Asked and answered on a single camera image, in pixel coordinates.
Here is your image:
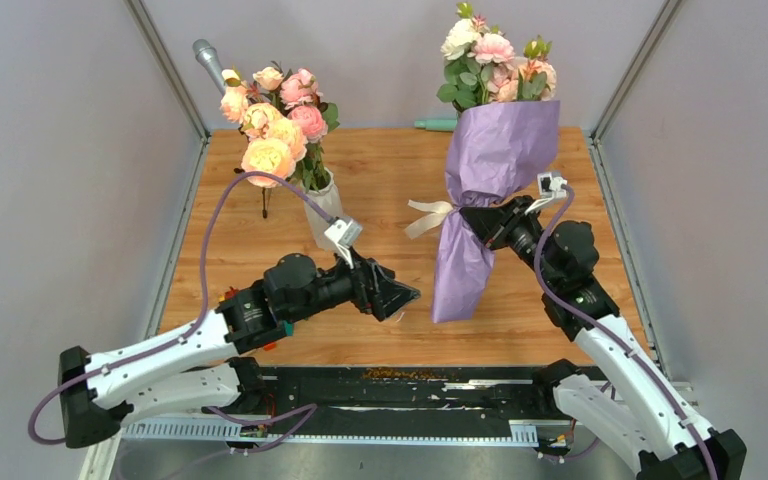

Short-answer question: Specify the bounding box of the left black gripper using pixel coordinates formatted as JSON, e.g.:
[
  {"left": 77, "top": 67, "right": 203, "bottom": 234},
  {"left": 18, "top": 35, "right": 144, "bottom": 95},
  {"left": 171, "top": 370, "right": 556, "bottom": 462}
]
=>
[{"left": 286, "top": 243, "right": 420, "bottom": 323}]

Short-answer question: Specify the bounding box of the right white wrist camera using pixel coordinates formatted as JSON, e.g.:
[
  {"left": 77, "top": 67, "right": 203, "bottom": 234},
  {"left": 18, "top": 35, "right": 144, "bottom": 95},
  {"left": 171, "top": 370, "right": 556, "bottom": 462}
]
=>
[{"left": 525, "top": 171, "right": 568, "bottom": 214}]

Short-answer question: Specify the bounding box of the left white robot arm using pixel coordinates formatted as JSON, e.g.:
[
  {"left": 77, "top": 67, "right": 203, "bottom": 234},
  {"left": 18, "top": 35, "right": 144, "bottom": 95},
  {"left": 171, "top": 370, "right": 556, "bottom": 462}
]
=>
[{"left": 58, "top": 254, "right": 420, "bottom": 449}]

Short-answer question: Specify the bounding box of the cream printed ribbon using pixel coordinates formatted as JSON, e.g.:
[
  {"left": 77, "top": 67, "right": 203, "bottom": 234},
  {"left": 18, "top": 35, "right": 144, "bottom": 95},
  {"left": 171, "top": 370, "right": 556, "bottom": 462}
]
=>
[{"left": 404, "top": 200, "right": 454, "bottom": 239}]

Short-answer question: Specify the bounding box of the peach pink rose bunch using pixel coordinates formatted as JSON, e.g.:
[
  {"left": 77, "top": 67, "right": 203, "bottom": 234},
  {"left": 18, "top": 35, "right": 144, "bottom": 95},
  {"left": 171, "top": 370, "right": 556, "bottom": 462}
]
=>
[{"left": 220, "top": 64, "right": 339, "bottom": 192}]

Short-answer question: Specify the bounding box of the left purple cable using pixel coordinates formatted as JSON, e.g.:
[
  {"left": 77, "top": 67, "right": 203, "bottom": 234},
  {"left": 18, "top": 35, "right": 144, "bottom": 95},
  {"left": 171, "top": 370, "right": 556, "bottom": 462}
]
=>
[{"left": 27, "top": 170, "right": 339, "bottom": 446}]

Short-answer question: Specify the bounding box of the silver microphone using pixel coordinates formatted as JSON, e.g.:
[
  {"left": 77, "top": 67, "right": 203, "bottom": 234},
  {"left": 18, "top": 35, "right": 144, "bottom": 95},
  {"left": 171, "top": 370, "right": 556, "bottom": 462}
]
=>
[{"left": 192, "top": 39, "right": 226, "bottom": 94}]

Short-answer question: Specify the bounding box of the white slotted cable duct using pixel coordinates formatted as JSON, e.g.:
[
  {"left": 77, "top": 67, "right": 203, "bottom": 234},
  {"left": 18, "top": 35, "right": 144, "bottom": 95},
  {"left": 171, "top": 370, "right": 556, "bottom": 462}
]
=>
[{"left": 122, "top": 418, "right": 540, "bottom": 448}]

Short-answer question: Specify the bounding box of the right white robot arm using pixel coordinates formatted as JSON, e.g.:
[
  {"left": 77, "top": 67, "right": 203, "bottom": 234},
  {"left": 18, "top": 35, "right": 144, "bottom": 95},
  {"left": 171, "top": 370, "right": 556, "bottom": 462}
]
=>
[{"left": 460, "top": 196, "right": 747, "bottom": 479}]

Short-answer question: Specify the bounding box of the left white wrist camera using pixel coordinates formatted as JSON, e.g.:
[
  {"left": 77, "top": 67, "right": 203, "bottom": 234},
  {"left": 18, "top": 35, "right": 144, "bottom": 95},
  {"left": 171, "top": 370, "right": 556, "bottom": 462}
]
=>
[{"left": 324, "top": 217, "right": 363, "bottom": 269}]

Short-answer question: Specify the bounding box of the purple flower bouquet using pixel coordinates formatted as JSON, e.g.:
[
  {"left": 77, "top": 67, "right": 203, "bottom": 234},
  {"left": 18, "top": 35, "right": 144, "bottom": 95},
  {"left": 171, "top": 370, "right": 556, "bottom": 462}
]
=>
[{"left": 430, "top": 1, "right": 562, "bottom": 325}]

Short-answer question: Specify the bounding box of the mint green microphone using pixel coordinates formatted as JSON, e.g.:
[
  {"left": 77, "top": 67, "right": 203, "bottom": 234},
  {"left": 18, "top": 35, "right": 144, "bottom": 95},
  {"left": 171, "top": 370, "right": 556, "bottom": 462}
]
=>
[{"left": 414, "top": 118, "right": 458, "bottom": 132}]

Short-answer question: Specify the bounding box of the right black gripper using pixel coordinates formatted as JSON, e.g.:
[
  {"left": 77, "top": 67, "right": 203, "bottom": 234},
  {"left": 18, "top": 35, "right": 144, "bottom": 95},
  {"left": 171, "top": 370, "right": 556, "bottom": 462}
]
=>
[{"left": 459, "top": 195, "right": 559, "bottom": 289}]

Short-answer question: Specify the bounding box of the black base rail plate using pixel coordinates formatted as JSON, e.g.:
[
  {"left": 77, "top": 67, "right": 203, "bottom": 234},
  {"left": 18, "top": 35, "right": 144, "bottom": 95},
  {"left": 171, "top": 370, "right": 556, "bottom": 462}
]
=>
[{"left": 138, "top": 360, "right": 624, "bottom": 442}]

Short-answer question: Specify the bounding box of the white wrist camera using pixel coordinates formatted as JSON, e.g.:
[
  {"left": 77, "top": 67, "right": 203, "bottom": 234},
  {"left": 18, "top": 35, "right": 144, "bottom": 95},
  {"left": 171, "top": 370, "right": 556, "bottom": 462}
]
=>
[
  {"left": 324, "top": 217, "right": 363, "bottom": 269},
  {"left": 525, "top": 171, "right": 568, "bottom": 214}
]

